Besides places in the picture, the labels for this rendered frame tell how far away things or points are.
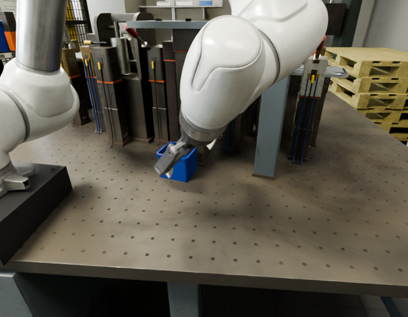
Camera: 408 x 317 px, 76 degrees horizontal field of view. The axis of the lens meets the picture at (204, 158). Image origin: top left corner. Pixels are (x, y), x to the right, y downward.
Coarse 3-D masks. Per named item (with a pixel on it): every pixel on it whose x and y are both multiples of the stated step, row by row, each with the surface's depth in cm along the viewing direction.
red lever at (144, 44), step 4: (124, 28) 83; (128, 28) 83; (132, 28) 85; (128, 32) 85; (132, 32) 85; (136, 32) 87; (132, 36) 88; (136, 36) 88; (140, 40) 91; (144, 44) 93; (148, 44) 94; (144, 48) 95; (148, 48) 95
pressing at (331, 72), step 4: (76, 56) 134; (80, 56) 134; (80, 60) 125; (300, 68) 103; (328, 68) 102; (332, 68) 102; (336, 68) 102; (340, 68) 102; (292, 72) 96; (296, 72) 96; (300, 72) 95; (328, 72) 92; (332, 72) 92; (336, 72) 92; (340, 72) 92; (344, 72) 96; (328, 76) 93; (332, 76) 92; (336, 76) 92; (340, 76) 92; (344, 76) 92
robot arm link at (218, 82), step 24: (216, 24) 30; (240, 24) 31; (192, 48) 32; (216, 48) 29; (240, 48) 29; (264, 48) 32; (192, 72) 33; (216, 72) 30; (240, 72) 30; (264, 72) 35; (192, 96) 35; (216, 96) 33; (240, 96) 33; (192, 120) 42; (216, 120) 38
